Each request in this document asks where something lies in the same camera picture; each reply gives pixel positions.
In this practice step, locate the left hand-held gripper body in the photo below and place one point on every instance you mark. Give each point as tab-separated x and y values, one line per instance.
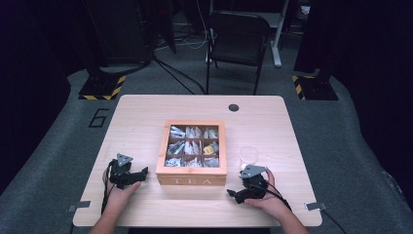
120	172

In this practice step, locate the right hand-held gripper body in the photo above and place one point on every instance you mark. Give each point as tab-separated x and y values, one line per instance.
255	185

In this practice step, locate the clear glass cup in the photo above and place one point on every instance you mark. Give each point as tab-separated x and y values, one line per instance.
249	156

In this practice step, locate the wooden tea box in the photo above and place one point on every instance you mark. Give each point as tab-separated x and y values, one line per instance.
191	179

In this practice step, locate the person's left hand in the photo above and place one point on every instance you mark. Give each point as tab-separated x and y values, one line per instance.
117	198

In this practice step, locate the person's right hand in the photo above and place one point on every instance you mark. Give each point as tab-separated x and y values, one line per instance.
272	203

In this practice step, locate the yellow tea bag packet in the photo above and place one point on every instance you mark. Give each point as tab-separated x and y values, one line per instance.
208	149

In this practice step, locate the grey tape piece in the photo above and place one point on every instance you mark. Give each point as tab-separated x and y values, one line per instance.
79	205
315	206

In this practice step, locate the group of assorted tea bags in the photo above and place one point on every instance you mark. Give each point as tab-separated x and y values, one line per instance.
191	148

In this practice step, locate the black table grommet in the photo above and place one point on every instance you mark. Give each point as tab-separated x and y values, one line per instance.
233	108

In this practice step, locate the black striped stand base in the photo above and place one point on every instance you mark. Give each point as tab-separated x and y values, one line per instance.
102	87
316	89

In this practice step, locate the dark curtain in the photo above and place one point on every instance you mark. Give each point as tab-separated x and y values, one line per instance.
29	81
373	65

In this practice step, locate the white desk leg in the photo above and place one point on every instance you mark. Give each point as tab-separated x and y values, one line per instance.
277	48

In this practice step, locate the black folding chair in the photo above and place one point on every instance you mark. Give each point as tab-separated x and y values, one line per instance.
238	42

